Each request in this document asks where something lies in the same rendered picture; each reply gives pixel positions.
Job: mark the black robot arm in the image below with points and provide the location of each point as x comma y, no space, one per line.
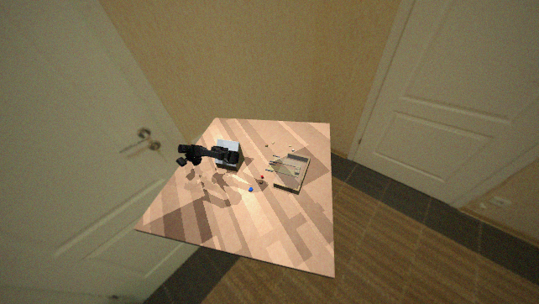
217,152

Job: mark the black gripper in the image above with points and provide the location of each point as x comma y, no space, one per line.
182,161

